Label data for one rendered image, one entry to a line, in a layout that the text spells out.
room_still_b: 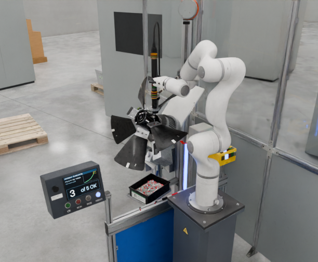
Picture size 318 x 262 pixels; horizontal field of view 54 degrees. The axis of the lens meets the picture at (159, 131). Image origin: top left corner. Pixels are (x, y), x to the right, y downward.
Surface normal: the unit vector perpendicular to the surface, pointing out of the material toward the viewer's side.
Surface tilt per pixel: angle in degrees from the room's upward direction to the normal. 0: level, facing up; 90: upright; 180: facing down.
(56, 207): 75
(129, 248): 90
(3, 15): 90
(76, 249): 0
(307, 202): 90
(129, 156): 50
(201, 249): 90
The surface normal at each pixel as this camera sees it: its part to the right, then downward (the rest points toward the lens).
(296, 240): -0.83, 0.23
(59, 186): 0.54, 0.10
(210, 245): 0.58, 0.33
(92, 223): 0.00, -0.91
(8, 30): 0.77, 0.26
